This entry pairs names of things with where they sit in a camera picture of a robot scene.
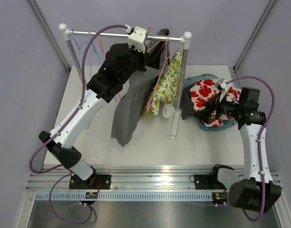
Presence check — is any white slotted cable duct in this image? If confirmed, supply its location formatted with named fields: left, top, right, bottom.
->
left=36, top=191, right=213, bottom=201

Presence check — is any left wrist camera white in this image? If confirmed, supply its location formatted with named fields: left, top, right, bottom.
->
left=125, top=25, right=148, bottom=54

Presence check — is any pink wire hanger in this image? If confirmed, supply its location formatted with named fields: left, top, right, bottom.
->
left=145, top=34, right=181, bottom=112
left=147, top=28, right=170, bottom=54
left=88, top=31, right=121, bottom=102

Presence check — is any plain grey skirt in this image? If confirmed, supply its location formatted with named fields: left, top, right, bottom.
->
left=111, top=28, right=172, bottom=147

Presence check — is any blue plastic basket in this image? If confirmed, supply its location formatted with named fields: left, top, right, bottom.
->
left=184, top=74, right=237, bottom=132

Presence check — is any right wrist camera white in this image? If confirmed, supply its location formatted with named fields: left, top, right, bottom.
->
left=215, top=78, right=231, bottom=102

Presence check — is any dark grey dotted skirt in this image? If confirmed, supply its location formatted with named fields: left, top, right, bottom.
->
left=181, top=82, right=197, bottom=120

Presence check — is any lemon print skirt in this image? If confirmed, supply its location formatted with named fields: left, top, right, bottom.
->
left=141, top=50, right=182, bottom=119

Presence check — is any left frame post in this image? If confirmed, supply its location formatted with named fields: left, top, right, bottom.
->
left=28, top=0, right=70, bottom=72

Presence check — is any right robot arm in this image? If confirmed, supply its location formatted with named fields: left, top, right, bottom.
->
left=193, top=87, right=282, bottom=214

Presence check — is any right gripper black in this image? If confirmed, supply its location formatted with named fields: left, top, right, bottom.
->
left=194, top=91, right=243, bottom=124

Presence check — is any frame post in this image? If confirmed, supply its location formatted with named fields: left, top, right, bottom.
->
left=233, top=0, right=277, bottom=74
left=28, top=0, right=70, bottom=72

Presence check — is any right frame post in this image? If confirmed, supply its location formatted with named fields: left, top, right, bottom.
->
left=233, top=0, right=277, bottom=74

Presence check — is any blue wire hanger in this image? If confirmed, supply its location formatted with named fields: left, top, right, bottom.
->
left=89, top=37, right=105, bottom=65
left=69, top=28, right=89, bottom=81

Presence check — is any clothes rack silver white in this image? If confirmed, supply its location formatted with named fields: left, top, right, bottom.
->
left=59, top=23, right=192, bottom=140

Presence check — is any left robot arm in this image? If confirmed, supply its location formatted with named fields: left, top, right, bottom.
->
left=39, top=43, right=148, bottom=189

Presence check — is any red poppy white skirt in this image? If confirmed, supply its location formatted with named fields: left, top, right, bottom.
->
left=190, top=79, right=232, bottom=126

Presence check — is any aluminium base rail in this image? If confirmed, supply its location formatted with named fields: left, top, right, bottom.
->
left=25, top=165, right=283, bottom=192

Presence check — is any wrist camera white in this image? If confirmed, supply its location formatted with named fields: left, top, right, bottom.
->
left=215, top=78, right=231, bottom=102
left=125, top=25, right=148, bottom=54

